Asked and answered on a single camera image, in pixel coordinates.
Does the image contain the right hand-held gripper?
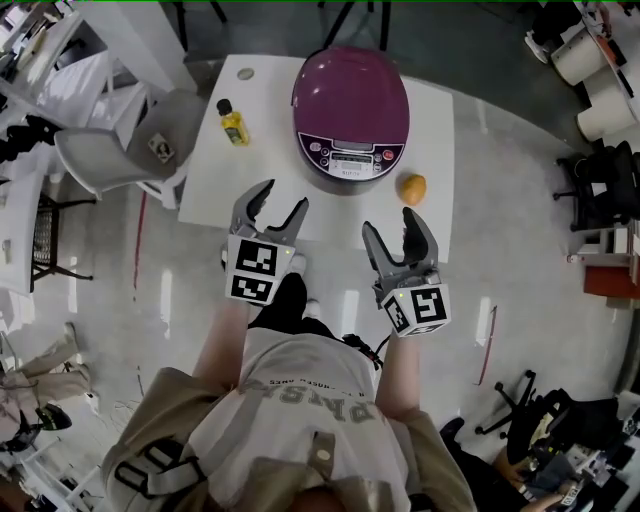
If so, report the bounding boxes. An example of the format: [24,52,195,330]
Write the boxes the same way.
[360,206,453,339]

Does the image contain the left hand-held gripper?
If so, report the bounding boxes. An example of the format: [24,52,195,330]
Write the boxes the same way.
[221,178,310,307]

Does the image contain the purple rice cooker lid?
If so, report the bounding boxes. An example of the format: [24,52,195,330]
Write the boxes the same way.
[291,46,412,151]

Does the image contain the person's left forearm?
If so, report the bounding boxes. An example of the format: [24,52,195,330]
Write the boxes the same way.
[192,297,262,397]

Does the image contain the person's right forearm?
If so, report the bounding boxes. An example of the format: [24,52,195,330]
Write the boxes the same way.
[374,332,427,422]

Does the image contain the orange fruit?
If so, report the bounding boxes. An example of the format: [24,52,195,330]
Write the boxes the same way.
[395,172,428,207]

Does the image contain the yellow oil bottle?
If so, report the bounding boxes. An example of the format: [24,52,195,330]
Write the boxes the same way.
[215,98,251,148]

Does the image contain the person's black trousers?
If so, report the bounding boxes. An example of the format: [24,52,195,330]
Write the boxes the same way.
[248,272,347,342]

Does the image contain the white square table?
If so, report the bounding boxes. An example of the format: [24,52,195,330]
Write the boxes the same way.
[178,54,455,265]

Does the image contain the printed card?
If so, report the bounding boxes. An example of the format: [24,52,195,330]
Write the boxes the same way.
[147,133,177,164]

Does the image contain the red floor tape strip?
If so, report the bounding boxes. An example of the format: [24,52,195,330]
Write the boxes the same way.
[131,191,149,302]
[471,305,499,387]

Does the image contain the white plastic armchair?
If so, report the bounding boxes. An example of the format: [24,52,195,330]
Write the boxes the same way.
[53,92,207,211]

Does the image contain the white low rack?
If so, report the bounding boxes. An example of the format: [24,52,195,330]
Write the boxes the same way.
[566,226,637,267]

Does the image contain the person's white printed t-shirt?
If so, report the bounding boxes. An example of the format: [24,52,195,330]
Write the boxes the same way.
[187,327,420,506]

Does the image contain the white chair with black legs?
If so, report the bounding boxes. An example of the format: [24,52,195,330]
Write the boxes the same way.
[174,0,229,52]
[319,0,392,52]

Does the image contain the black office chair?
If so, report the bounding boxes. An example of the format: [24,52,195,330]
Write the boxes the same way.
[473,368,622,467]
[553,140,640,233]

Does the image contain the orange cabinet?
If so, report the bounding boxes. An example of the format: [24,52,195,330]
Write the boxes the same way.
[582,263,640,307]

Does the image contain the black metal stool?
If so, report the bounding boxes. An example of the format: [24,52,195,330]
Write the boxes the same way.
[28,191,97,295]

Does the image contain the person's khaki overshirt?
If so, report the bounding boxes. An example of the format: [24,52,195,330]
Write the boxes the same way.
[102,367,477,512]

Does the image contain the white shelving unit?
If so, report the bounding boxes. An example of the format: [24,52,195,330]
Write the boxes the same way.
[0,9,151,167]

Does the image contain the white cylinder stool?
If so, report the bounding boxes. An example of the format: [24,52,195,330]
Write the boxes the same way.
[550,31,609,87]
[576,74,640,143]

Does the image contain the white side table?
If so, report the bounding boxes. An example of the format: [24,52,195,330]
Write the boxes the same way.
[0,164,45,302]

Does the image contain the row of black bags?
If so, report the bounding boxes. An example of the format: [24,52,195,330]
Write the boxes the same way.
[0,114,64,164]

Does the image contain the grey harness with black buckles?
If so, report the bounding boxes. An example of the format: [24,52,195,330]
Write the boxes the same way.
[113,379,441,512]

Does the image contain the black green headset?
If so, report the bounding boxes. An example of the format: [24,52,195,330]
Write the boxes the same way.
[36,403,73,433]

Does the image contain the right hand-held gripper black cable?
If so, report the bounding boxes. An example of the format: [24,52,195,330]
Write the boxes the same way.
[342,332,392,372]

